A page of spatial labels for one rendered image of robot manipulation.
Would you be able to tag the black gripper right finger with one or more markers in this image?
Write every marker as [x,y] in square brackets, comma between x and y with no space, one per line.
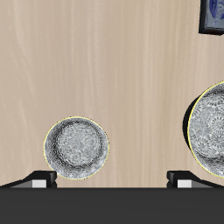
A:
[182,177]

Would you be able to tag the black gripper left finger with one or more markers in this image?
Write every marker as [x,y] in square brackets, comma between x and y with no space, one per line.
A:
[40,177]

